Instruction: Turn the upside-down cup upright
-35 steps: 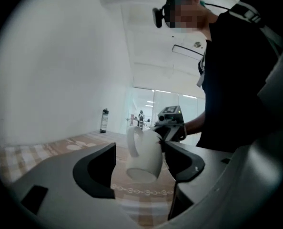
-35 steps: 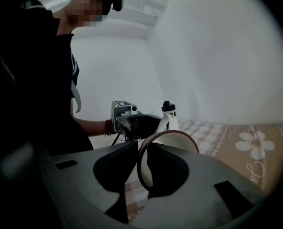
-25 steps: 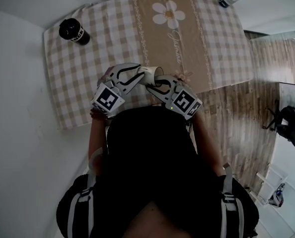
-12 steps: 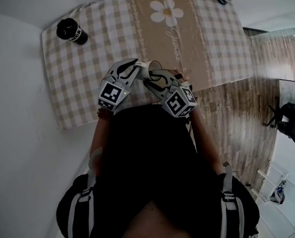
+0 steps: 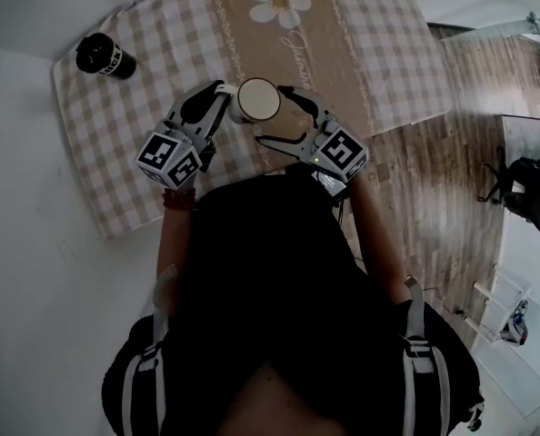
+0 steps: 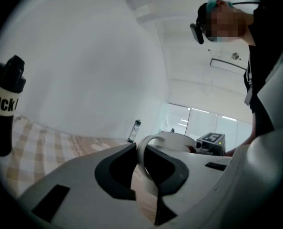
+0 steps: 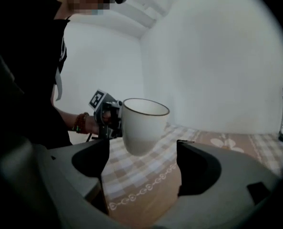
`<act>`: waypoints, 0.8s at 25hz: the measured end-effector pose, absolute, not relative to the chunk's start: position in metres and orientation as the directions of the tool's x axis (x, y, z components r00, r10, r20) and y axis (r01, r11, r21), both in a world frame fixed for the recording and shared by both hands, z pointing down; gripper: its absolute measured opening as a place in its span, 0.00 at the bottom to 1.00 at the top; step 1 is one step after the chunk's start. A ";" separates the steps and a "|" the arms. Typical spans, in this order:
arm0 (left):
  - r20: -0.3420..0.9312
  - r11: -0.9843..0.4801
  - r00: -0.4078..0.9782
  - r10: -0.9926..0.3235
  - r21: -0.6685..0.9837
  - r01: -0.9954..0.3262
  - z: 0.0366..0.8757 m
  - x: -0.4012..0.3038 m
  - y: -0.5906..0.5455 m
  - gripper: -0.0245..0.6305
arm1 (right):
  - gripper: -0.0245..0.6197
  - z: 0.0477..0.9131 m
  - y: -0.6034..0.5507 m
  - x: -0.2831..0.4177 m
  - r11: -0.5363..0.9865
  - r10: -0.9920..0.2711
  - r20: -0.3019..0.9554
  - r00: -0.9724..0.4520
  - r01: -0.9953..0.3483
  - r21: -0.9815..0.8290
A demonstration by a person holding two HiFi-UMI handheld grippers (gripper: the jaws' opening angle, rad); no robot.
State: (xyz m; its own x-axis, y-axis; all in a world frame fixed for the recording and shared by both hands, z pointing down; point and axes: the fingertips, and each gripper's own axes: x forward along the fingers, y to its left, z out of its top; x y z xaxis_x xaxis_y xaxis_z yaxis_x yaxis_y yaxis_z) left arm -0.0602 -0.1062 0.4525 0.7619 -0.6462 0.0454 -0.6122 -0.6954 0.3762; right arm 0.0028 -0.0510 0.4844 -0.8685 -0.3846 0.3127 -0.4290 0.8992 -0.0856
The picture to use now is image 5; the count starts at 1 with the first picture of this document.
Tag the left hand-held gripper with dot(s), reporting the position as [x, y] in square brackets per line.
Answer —
[161, 152]

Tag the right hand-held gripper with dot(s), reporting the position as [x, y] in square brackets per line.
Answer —
[342, 152]

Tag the white cup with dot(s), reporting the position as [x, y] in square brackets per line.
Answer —
[258, 100]

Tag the person's right forearm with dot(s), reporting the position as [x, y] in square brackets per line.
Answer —
[379, 252]

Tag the person's left forearm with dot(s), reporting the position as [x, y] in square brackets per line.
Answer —
[174, 243]

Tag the checked beige flower tablecloth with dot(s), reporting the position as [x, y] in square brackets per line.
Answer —
[129, 121]

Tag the black tumbler bottle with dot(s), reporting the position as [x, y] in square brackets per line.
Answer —
[104, 59]

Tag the person's torso in black clothing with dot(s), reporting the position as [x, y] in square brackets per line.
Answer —
[274, 298]

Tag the black office chair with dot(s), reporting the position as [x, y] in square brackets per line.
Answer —
[529, 193]

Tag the white desk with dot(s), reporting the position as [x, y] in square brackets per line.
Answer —
[524, 266]

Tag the white and blue device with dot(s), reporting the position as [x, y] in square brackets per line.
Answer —
[515, 325]

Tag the black and white item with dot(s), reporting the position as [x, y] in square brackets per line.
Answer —
[476, 416]

